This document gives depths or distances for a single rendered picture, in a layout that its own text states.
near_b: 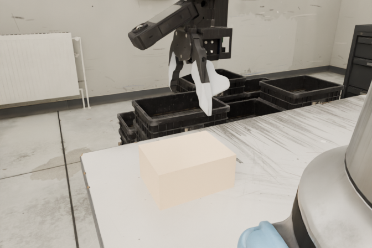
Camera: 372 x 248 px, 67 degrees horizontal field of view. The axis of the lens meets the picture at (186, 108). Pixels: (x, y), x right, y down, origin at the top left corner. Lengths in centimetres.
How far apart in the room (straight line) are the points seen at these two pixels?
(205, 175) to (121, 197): 17
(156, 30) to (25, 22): 261
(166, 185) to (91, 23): 264
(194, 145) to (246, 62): 335
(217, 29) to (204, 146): 24
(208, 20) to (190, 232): 35
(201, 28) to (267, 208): 34
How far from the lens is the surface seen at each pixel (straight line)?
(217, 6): 50
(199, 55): 45
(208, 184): 55
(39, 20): 301
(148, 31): 44
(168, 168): 51
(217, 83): 47
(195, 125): 126
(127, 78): 320
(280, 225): 17
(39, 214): 176
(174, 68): 54
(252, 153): 72
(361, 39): 236
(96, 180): 64
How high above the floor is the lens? 105
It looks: 21 degrees down
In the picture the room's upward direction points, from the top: straight up
